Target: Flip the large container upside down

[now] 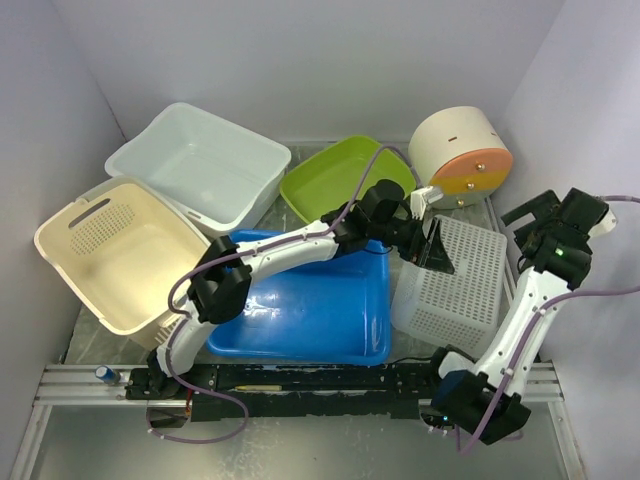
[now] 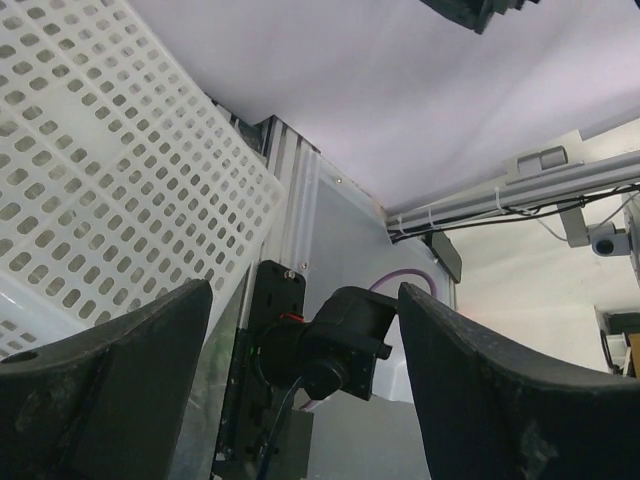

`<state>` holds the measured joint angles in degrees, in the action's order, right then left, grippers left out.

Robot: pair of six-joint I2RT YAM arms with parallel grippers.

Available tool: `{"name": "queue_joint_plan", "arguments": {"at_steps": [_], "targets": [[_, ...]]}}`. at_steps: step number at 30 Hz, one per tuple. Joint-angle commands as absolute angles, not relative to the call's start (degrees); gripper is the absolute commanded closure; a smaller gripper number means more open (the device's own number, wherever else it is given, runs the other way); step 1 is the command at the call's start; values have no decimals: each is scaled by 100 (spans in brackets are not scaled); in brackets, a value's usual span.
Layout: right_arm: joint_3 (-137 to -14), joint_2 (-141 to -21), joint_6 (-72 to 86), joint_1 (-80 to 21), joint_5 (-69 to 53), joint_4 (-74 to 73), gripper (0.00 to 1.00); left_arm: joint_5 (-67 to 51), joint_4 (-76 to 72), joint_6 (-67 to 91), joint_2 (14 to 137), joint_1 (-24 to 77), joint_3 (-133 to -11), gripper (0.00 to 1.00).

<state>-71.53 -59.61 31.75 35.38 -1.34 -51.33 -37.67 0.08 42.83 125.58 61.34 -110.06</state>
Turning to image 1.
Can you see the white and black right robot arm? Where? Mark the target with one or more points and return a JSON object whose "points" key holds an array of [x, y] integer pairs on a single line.
{"points": [[484, 397]]}

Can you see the yellow pencil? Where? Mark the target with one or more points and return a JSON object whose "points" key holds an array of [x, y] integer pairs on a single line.
{"points": [[259, 388]]}

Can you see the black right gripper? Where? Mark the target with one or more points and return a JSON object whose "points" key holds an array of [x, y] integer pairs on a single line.
{"points": [[536, 206]]}

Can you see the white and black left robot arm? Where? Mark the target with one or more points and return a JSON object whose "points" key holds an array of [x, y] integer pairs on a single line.
{"points": [[219, 284]]}

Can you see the blue plastic tub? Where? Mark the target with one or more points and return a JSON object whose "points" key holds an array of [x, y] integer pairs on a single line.
{"points": [[336, 312]]}

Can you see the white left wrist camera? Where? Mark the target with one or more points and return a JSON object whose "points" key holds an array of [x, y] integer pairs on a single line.
{"points": [[422, 198]]}

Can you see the large white plastic tub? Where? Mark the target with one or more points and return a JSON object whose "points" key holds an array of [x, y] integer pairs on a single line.
{"points": [[220, 175]]}

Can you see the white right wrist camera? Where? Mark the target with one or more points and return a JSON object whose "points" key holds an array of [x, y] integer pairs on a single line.
{"points": [[605, 225]]}

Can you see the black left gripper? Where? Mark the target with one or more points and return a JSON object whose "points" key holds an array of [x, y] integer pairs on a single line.
{"points": [[431, 255]]}

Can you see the blue capacitor cylinder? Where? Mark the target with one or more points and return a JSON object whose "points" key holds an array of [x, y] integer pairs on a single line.
{"points": [[107, 375]]}

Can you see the cream perforated laundry basket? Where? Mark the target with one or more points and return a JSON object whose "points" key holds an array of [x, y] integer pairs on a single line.
{"points": [[120, 247]]}

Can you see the green plastic tray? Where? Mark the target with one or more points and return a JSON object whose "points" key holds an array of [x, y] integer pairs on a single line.
{"points": [[327, 180]]}

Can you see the cream cylinder with orange lid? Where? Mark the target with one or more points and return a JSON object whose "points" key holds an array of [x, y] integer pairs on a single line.
{"points": [[458, 151]]}

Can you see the white perforated plastic basket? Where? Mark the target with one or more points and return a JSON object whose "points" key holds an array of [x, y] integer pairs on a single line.
{"points": [[459, 309]]}

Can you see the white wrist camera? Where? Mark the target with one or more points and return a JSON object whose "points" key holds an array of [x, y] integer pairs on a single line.
{"points": [[422, 198], [605, 225]]}

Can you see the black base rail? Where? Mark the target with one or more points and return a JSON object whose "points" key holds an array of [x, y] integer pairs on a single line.
{"points": [[397, 390]]}

